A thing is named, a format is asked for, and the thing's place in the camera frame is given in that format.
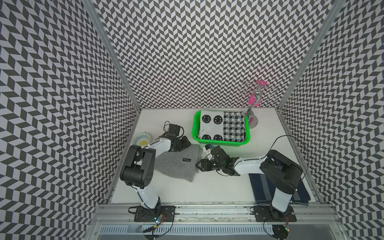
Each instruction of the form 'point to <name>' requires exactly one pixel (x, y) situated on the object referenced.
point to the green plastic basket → (196, 125)
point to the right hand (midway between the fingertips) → (199, 167)
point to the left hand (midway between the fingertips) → (189, 145)
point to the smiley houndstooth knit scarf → (222, 125)
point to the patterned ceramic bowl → (142, 139)
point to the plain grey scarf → (181, 163)
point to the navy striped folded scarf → (263, 188)
